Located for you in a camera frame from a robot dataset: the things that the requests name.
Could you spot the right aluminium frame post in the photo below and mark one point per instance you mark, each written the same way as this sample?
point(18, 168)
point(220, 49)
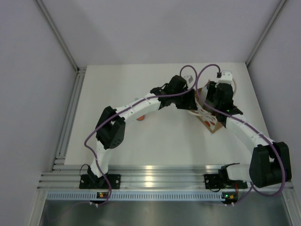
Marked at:
point(272, 19)

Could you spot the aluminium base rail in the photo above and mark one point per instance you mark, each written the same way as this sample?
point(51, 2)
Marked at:
point(67, 177)

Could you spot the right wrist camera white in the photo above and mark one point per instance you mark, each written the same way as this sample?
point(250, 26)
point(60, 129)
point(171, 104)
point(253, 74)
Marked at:
point(225, 77)

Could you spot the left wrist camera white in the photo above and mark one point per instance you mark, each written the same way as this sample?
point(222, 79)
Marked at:
point(189, 79)

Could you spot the slotted grey cable duct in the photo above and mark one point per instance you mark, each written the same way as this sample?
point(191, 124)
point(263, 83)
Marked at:
point(140, 196)

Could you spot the watermelon print canvas bag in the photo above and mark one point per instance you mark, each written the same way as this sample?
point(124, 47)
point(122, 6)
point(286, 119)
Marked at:
point(207, 118)

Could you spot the blue orange spray bottle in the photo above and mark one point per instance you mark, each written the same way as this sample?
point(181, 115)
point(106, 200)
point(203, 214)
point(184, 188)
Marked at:
point(141, 118)

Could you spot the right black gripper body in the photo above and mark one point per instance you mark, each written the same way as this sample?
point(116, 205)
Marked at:
point(211, 94)

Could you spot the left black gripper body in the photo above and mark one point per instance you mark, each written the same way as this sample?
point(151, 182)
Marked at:
point(184, 100)

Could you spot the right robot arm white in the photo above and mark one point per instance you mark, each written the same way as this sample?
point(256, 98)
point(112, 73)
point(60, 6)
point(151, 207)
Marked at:
point(270, 160)

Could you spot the left aluminium frame post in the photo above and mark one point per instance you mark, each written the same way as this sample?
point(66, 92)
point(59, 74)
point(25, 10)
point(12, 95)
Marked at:
point(49, 20)

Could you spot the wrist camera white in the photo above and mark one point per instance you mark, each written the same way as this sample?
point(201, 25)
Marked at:
point(225, 77)
point(189, 79)

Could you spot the aluminium frame post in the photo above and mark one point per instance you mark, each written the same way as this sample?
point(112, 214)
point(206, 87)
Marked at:
point(49, 20)
point(272, 19)

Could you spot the white bottle dark cap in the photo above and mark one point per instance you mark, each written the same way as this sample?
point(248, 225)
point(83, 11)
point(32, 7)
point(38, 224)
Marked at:
point(203, 92)

